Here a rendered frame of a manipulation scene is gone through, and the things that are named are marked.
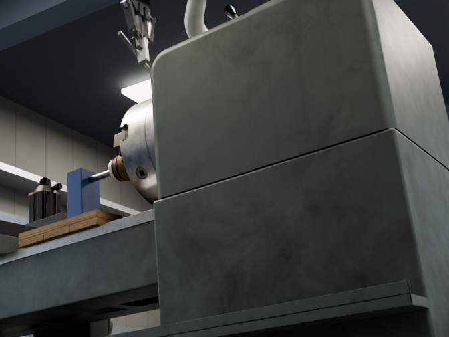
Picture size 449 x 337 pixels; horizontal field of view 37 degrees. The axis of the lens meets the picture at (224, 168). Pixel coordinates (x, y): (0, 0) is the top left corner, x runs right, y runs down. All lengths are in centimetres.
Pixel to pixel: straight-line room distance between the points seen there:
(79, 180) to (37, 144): 465
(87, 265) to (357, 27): 90
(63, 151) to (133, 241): 531
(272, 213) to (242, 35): 43
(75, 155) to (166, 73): 545
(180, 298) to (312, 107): 50
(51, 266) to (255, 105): 74
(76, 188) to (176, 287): 65
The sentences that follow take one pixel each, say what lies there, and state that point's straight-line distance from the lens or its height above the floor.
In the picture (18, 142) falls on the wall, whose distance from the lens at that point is 650.
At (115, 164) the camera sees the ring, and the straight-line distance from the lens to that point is 197.
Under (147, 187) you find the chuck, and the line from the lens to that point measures 178.
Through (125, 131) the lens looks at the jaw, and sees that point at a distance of 182.
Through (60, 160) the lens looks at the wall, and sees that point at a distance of 689.
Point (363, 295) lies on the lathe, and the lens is 120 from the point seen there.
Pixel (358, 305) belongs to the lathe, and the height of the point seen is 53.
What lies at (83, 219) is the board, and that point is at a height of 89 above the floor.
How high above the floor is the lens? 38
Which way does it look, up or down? 20 degrees up
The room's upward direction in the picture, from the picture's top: 6 degrees counter-clockwise
